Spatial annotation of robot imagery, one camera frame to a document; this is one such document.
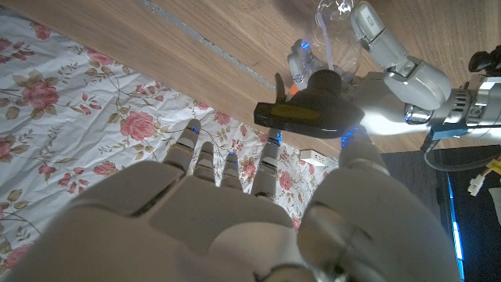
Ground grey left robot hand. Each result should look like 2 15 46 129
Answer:
287 1 501 140

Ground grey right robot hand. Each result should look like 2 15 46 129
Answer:
0 119 461 282

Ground clear spray bottle black cap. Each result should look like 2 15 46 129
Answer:
253 0 365 139

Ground white power strip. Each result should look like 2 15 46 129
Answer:
299 148 328 165

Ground floral curtain backdrop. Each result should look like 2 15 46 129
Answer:
0 5 341 275

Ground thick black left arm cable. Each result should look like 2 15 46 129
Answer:
420 136 501 173

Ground white wire connector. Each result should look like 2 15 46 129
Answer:
467 174 486 197

